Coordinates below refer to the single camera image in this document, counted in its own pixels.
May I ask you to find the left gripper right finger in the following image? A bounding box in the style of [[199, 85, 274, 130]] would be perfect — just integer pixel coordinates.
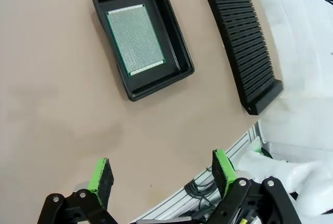
[[207, 149, 302, 224]]

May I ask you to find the black ESD tray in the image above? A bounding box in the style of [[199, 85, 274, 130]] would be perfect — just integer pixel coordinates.
[[91, 0, 195, 102]]

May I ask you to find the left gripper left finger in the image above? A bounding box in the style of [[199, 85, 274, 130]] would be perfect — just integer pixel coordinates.
[[36, 158, 117, 224]]

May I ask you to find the green perforated circuit board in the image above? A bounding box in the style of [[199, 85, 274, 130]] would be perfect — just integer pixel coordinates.
[[105, 4, 167, 78]]

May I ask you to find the black cable bundle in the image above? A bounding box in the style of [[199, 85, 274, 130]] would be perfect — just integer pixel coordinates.
[[184, 176, 222, 209]]

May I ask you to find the black slotted board rack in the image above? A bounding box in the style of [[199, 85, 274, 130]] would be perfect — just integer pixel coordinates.
[[196, 0, 284, 116]]

